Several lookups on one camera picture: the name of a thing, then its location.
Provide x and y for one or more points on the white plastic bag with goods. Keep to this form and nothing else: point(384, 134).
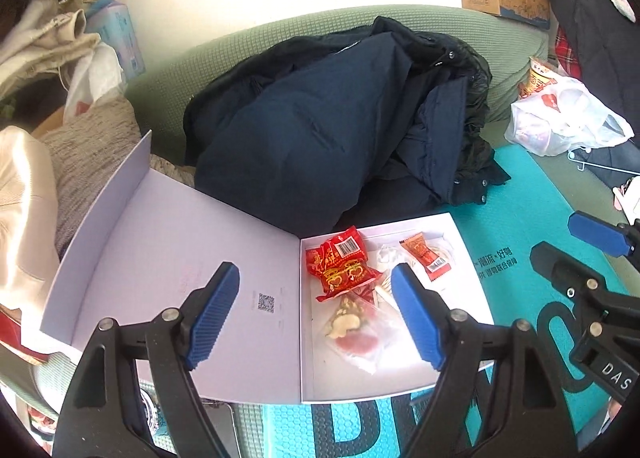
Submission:
point(565, 123)

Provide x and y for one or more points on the navy blue jacket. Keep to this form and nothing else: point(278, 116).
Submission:
point(310, 128)

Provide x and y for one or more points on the clear packet with white snack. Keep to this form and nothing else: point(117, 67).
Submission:
point(345, 323)

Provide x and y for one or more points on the open can with blue label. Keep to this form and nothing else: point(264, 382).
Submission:
point(152, 415)

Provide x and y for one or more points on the teal bubble mailer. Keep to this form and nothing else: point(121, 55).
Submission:
point(520, 198)

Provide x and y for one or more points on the crumpled white plastic bag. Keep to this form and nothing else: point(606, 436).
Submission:
point(95, 78)

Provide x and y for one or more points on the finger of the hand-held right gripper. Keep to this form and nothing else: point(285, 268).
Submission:
point(555, 265)
point(597, 233)

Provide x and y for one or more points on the pink triangular packet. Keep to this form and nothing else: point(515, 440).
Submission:
point(360, 344)

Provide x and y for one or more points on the light blue tissue pack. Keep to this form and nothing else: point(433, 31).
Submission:
point(117, 38)

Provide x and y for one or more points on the dark blue pants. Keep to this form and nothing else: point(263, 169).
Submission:
point(620, 158)

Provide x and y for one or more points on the beige cloth pile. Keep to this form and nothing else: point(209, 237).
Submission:
point(45, 48)

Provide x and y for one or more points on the red plaid cloth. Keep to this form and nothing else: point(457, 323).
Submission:
point(565, 53)

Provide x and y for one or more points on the red snack packet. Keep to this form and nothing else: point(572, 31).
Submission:
point(340, 268)

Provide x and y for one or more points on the black coat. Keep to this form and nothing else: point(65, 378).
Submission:
point(600, 38)

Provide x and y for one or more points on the white cardboard box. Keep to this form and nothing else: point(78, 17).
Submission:
point(165, 248)

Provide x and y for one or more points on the black smartphone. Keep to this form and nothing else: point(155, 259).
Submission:
point(220, 430)

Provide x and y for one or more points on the clear packet with white disc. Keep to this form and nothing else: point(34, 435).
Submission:
point(389, 254)

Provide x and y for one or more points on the small orange snack packet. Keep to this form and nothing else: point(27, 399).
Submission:
point(425, 255)

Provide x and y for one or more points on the grey-brown blanket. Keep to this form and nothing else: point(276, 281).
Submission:
point(90, 148)

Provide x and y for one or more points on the red and white package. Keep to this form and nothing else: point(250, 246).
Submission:
point(20, 333)

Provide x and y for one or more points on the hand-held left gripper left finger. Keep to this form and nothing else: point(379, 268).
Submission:
point(212, 313)

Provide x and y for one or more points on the black puffer jacket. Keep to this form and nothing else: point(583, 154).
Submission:
point(470, 88)

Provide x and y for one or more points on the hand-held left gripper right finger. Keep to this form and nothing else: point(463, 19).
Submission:
point(417, 318)

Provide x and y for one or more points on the white handbag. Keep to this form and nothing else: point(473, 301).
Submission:
point(625, 194)

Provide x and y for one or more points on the person's right hand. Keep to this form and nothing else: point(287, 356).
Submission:
point(616, 410)

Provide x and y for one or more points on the instant noodle cup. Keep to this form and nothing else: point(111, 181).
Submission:
point(537, 81)

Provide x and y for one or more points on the beige satin cushion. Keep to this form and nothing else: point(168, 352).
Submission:
point(25, 213)

